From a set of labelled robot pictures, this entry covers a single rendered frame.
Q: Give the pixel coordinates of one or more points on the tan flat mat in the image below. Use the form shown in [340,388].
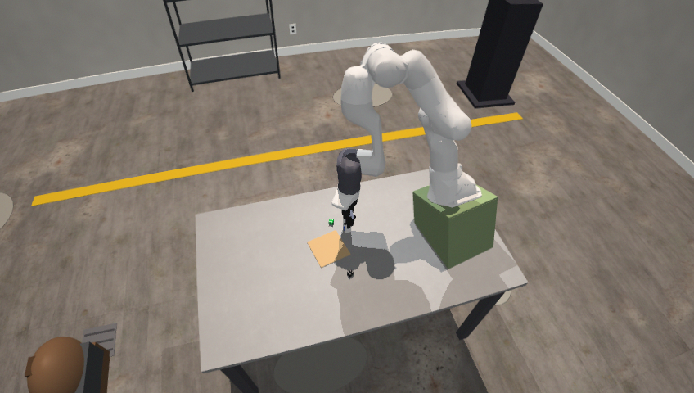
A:
[328,248]

